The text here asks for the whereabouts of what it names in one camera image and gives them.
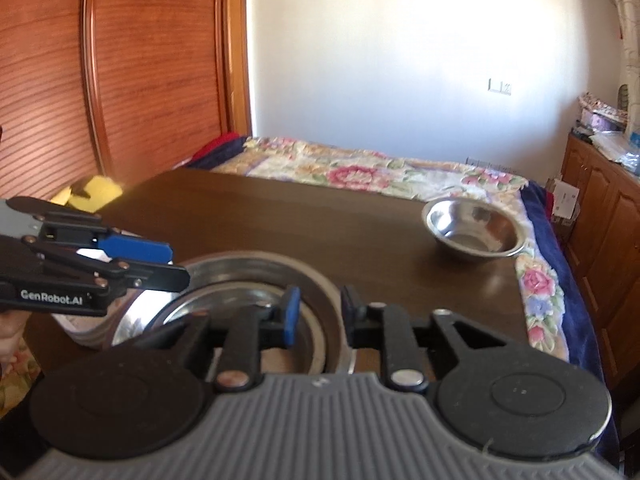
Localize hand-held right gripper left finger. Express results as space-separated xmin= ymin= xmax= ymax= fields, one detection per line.
xmin=131 ymin=285 xmax=302 ymax=395

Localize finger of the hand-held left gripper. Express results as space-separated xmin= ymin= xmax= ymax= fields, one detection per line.
xmin=7 ymin=196 xmax=174 ymax=265
xmin=20 ymin=237 xmax=192 ymax=293

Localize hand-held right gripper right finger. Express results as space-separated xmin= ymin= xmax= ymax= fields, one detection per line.
xmin=339 ymin=285 xmax=506 ymax=393

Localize large steel bowl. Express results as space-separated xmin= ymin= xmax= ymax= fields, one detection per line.
xmin=111 ymin=250 xmax=359 ymax=376

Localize small steel bowl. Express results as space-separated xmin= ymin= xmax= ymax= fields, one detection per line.
xmin=421 ymin=198 xmax=527 ymax=261

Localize person's left hand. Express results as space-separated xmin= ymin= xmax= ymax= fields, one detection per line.
xmin=0 ymin=310 xmax=26 ymax=363

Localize yellow plush toy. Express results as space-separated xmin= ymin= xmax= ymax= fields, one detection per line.
xmin=50 ymin=174 xmax=124 ymax=211

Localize red cloth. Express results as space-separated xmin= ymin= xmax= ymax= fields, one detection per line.
xmin=192 ymin=131 xmax=242 ymax=161

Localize floral bedspread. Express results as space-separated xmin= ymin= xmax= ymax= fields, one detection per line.
xmin=210 ymin=135 xmax=572 ymax=363

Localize wooden slatted wardrobe door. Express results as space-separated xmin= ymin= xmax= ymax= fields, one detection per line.
xmin=0 ymin=0 xmax=110 ymax=202
xmin=82 ymin=0 xmax=236 ymax=183

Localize white paper box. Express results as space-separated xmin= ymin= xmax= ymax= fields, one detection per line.
xmin=551 ymin=177 xmax=582 ymax=222

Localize wooden cabinet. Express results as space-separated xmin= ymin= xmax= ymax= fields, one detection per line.
xmin=549 ymin=132 xmax=640 ymax=397

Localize clear plastic bags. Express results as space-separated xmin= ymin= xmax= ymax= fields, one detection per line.
xmin=589 ymin=129 xmax=640 ymax=177

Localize floral storage box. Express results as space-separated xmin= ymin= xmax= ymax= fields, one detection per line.
xmin=576 ymin=92 xmax=630 ymax=137

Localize patterned curtain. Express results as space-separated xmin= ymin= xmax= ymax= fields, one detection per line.
xmin=594 ymin=0 xmax=640 ymax=111

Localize wooden wardrobe frame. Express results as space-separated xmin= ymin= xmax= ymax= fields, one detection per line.
xmin=220 ymin=0 xmax=254 ymax=137

